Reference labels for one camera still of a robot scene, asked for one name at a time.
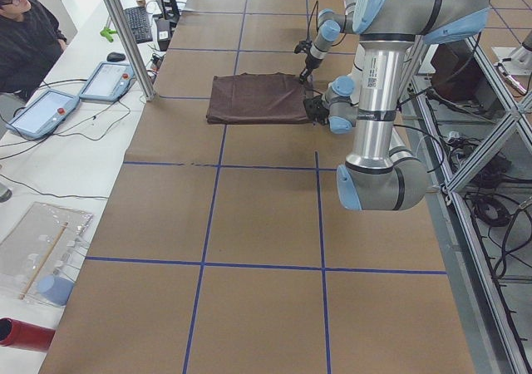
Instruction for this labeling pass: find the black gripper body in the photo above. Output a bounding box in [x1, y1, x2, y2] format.
[304, 54, 321, 73]
[303, 96, 329, 125]

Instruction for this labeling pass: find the brown t-shirt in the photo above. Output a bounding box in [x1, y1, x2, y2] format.
[206, 72, 309, 125]

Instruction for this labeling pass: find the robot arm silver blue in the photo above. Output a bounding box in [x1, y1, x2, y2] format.
[294, 0, 358, 83]
[300, 0, 490, 210]

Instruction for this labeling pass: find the black box with label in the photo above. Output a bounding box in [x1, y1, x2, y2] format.
[155, 17, 171, 52]

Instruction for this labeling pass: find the black keyboard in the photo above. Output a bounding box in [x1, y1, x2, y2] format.
[123, 7, 153, 43]

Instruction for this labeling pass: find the black computer mouse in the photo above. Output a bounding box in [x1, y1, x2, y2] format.
[106, 52, 126, 62]

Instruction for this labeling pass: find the far blue teach pendant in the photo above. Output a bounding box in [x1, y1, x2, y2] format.
[78, 62, 135, 102]

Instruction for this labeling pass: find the blue teach pendant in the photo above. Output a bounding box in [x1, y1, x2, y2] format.
[5, 90, 80, 140]
[78, 62, 135, 102]

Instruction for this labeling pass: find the green toy object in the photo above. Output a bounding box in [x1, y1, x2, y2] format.
[100, 27, 117, 42]

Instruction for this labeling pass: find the near blue teach pendant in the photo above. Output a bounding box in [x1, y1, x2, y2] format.
[5, 90, 80, 140]

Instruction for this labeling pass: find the person in black jacket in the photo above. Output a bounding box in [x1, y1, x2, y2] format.
[1, 0, 67, 101]

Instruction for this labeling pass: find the clear plastic bag sheet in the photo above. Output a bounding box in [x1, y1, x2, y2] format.
[1, 203, 93, 307]

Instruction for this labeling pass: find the light blue cup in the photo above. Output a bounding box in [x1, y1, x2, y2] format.
[37, 275, 74, 306]

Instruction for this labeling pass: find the wooden stick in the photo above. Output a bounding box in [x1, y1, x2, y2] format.
[18, 222, 68, 300]

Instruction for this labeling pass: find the red cylinder tube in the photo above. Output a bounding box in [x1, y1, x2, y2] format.
[1, 317, 55, 352]

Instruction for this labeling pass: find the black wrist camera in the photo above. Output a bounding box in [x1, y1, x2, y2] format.
[293, 40, 313, 54]

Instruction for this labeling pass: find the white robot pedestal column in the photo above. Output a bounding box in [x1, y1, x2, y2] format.
[322, 45, 365, 134]

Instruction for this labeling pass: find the aluminium frame post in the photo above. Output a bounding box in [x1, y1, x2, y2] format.
[103, 0, 155, 101]

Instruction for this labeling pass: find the aluminium side frame rail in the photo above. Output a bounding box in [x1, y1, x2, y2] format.
[402, 27, 531, 373]

